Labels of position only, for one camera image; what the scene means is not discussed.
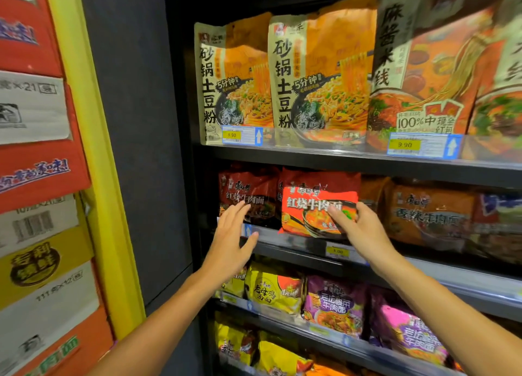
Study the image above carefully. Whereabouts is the yellow pillar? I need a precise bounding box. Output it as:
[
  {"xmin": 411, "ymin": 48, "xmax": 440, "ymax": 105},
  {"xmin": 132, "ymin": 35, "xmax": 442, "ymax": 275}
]
[{"xmin": 43, "ymin": 0, "xmax": 147, "ymax": 341}]

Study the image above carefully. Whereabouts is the person's right forearm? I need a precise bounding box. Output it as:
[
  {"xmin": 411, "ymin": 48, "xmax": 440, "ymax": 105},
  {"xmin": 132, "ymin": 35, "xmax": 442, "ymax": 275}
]
[{"xmin": 368, "ymin": 250, "xmax": 522, "ymax": 376}]

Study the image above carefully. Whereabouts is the person's right hand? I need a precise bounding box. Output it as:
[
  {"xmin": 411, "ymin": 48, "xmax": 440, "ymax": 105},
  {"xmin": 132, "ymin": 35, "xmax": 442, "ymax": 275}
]
[{"xmin": 327, "ymin": 201, "xmax": 399, "ymax": 269}]

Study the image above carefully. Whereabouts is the small orange noodle packet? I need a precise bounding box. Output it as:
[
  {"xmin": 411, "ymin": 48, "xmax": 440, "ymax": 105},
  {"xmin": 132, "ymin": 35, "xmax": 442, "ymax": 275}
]
[{"xmin": 305, "ymin": 357, "xmax": 356, "ymax": 376}]

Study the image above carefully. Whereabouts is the grey metal shelf board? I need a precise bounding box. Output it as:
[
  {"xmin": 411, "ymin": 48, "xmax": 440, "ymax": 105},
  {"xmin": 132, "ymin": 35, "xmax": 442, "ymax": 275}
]
[
  {"xmin": 214, "ymin": 291, "xmax": 465, "ymax": 376},
  {"xmin": 216, "ymin": 224, "xmax": 522, "ymax": 324}
]

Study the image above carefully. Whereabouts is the white and red carton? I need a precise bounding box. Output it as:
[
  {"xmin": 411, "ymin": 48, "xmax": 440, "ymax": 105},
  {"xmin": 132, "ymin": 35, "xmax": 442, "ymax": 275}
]
[{"xmin": 0, "ymin": 70, "xmax": 92, "ymax": 215}]

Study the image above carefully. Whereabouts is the red cardboard carton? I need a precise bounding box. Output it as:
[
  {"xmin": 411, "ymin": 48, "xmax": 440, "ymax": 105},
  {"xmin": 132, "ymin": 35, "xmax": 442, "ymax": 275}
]
[{"xmin": 0, "ymin": 0, "xmax": 64, "ymax": 79}]

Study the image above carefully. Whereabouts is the person's left hand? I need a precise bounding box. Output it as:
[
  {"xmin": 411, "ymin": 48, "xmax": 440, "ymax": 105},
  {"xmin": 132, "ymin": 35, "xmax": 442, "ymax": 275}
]
[{"xmin": 202, "ymin": 200, "xmax": 259, "ymax": 285}]

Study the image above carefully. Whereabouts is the beige orange potato noodle bag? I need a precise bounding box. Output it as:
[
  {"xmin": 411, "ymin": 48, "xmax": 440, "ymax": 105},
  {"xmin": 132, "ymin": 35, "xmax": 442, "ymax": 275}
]
[
  {"xmin": 194, "ymin": 12, "xmax": 275, "ymax": 146},
  {"xmin": 268, "ymin": 0, "xmax": 378, "ymax": 150}
]

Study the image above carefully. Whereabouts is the plain orange noodle packet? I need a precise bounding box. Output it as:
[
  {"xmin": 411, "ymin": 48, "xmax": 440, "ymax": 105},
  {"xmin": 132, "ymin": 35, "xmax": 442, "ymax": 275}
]
[{"xmin": 359, "ymin": 176, "xmax": 392, "ymax": 225}]

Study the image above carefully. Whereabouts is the brown orange noodle packet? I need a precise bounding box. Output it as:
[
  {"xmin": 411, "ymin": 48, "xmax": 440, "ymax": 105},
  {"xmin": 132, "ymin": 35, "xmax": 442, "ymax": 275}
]
[{"xmin": 384, "ymin": 182, "xmax": 477, "ymax": 251}]

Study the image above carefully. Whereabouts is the orange noodle bag green garnish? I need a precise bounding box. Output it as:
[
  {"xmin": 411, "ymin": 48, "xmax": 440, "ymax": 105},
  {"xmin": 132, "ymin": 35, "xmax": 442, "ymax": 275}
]
[{"xmin": 460, "ymin": 15, "xmax": 522, "ymax": 163}]

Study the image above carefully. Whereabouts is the dark blue noodle packet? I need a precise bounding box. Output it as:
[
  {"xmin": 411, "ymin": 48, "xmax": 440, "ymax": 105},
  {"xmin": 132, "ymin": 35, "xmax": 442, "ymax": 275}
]
[{"xmin": 468, "ymin": 191, "xmax": 522, "ymax": 265}]

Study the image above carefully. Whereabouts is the black metal shelf board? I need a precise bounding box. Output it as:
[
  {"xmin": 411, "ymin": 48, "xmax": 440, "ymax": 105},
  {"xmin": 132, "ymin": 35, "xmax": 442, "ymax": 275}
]
[{"xmin": 195, "ymin": 142, "xmax": 522, "ymax": 189}]

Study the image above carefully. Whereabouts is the white and yellow carton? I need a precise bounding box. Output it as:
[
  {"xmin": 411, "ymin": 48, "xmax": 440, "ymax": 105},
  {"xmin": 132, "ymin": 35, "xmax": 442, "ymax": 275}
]
[{"xmin": 0, "ymin": 193, "xmax": 95, "ymax": 312}]

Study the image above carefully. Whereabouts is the person's left forearm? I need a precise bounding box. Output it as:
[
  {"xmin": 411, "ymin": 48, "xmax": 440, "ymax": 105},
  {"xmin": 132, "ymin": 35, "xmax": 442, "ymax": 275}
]
[{"xmin": 88, "ymin": 265, "xmax": 238, "ymax": 376}]

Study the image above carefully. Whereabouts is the wide blue white price tag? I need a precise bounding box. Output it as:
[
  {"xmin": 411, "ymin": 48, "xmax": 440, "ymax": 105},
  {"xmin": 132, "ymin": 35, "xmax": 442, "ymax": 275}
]
[{"xmin": 387, "ymin": 132, "xmax": 464, "ymax": 160}]

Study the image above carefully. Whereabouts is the white and orange carton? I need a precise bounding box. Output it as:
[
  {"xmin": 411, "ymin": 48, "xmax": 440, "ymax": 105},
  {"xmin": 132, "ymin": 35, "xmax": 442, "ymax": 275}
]
[{"xmin": 0, "ymin": 261, "xmax": 116, "ymax": 376}]

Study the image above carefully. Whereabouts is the yellow red noodle packet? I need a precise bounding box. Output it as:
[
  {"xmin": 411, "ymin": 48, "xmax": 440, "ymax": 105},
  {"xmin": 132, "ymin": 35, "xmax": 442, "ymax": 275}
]
[
  {"xmin": 215, "ymin": 320, "xmax": 258, "ymax": 366},
  {"xmin": 256, "ymin": 333, "xmax": 313, "ymax": 376}
]

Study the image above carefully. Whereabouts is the dark grey shelf side panel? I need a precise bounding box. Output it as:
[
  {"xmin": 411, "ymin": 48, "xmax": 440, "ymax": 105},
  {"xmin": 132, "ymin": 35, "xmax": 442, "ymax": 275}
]
[{"xmin": 77, "ymin": 0, "xmax": 204, "ymax": 376}]

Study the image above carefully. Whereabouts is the purple noodle packet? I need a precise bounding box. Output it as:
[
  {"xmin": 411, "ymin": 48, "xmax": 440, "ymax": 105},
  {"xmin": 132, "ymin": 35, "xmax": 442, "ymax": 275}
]
[
  {"xmin": 369, "ymin": 289, "xmax": 454, "ymax": 367},
  {"xmin": 302, "ymin": 275, "xmax": 368, "ymax": 340}
]

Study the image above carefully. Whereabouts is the yellow chicken noodle packet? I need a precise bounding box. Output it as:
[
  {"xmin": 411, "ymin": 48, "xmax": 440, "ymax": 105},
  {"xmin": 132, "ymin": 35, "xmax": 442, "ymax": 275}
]
[
  {"xmin": 244, "ymin": 261, "xmax": 306, "ymax": 315},
  {"xmin": 220, "ymin": 266, "xmax": 248, "ymax": 299}
]

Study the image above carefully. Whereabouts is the orange rice noodle bag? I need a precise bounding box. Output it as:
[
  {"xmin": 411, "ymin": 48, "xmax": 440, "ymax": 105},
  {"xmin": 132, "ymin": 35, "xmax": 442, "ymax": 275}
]
[{"xmin": 366, "ymin": 0, "xmax": 498, "ymax": 153}]

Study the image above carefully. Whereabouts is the bright red beef noodle packet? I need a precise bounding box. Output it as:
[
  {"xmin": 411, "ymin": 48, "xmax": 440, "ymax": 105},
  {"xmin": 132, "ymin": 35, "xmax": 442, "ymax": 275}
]
[{"xmin": 278, "ymin": 168, "xmax": 362, "ymax": 239}]

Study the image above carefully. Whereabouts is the dark red noodle packet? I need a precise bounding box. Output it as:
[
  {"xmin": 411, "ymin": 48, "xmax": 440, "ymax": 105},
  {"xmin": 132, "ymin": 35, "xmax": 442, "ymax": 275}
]
[{"xmin": 219, "ymin": 166, "xmax": 283, "ymax": 228}]

